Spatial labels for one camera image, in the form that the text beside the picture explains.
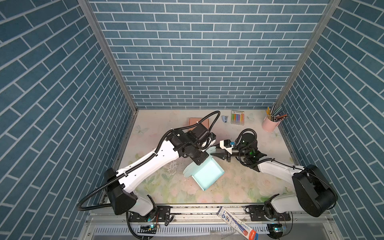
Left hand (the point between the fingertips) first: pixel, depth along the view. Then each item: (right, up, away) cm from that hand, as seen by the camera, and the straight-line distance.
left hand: (203, 157), depth 72 cm
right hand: (+4, +3, +5) cm, 7 cm away
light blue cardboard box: (+2, -12, +11) cm, 16 cm away
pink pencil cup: (+47, +15, +33) cm, 59 cm away
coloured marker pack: (+28, +21, +43) cm, 55 cm away
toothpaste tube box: (+17, -32, -2) cm, 36 cm away
